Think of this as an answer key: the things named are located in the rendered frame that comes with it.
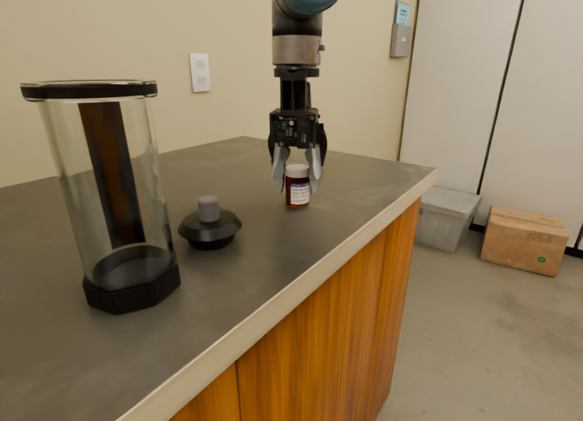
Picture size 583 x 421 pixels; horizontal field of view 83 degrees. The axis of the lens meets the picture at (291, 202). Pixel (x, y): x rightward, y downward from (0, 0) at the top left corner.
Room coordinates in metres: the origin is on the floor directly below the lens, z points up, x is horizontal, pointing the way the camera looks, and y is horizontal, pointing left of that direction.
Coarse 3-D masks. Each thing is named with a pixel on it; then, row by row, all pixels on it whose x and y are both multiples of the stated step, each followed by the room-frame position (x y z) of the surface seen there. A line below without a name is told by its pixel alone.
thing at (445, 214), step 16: (432, 192) 2.27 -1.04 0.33; (448, 192) 2.27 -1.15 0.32; (464, 192) 2.26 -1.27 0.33; (432, 208) 2.02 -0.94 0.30; (448, 208) 1.95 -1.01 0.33; (464, 208) 1.96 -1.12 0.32; (432, 224) 2.03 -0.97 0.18; (448, 224) 1.96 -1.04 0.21; (464, 224) 1.96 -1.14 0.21; (416, 240) 2.10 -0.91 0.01; (432, 240) 2.03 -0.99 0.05; (448, 240) 1.96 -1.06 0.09
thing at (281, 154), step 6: (276, 144) 0.57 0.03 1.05; (276, 150) 0.57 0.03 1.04; (282, 150) 0.57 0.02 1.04; (288, 150) 0.56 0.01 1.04; (276, 156) 0.57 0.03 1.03; (282, 156) 0.57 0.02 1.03; (288, 156) 0.57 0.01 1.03; (276, 162) 0.54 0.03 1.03; (282, 162) 0.57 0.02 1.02; (276, 168) 0.54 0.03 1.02; (282, 168) 0.57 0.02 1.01; (276, 174) 0.55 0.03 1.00; (282, 174) 0.57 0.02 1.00; (276, 180) 0.57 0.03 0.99; (282, 180) 0.57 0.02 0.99; (276, 186) 0.57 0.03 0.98; (282, 186) 0.57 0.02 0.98
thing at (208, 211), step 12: (204, 204) 0.42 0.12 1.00; (216, 204) 0.43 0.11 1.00; (192, 216) 0.44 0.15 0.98; (204, 216) 0.42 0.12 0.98; (216, 216) 0.43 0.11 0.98; (228, 216) 0.44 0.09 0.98; (180, 228) 0.41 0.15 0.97; (192, 228) 0.40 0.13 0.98; (204, 228) 0.40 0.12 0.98; (216, 228) 0.40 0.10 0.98; (228, 228) 0.41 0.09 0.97; (192, 240) 0.40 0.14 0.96; (204, 240) 0.39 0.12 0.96; (216, 240) 0.40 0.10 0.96; (228, 240) 0.41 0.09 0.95
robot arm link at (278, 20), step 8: (272, 0) 0.53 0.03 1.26; (272, 8) 0.54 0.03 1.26; (272, 16) 0.54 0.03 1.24; (280, 16) 0.52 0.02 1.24; (288, 16) 0.51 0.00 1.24; (320, 16) 0.53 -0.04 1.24; (272, 24) 0.54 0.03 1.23; (280, 24) 0.52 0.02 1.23; (288, 24) 0.52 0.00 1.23; (296, 24) 0.51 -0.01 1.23; (304, 24) 0.52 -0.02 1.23; (312, 24) 0.52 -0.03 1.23; (320, 24) 0.54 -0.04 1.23; (272, 32) 0.54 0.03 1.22; (280, 32) 0.52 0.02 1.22; (288, 32) 0.52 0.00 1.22; (296, 32) 0.51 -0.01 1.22; (304, 32) 0.52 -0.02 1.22; (312, 32) 0.52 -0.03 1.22; (320, 32) 0.54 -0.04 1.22
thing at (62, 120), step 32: (128, 96) 0.29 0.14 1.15; (64, 128) 0.28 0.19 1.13; (96, 128) 0.28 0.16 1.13; (128, 128) 0.29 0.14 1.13; (64, 160) 0.28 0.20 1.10; (96, 160) 0.28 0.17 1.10; (128, 160) 0.29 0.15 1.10; (64, 192) 0.28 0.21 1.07; (96, 192) 0.28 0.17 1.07; (128, 192) 0.29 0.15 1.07; (160, 192) 0.32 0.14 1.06; (96, 224) 0.28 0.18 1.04; (128, 224) 0.28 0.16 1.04; (160, 224) 0.31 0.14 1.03; (96, 256) 0.28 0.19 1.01; (128, 256) 0.28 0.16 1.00; (160, 256) 0.30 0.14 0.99
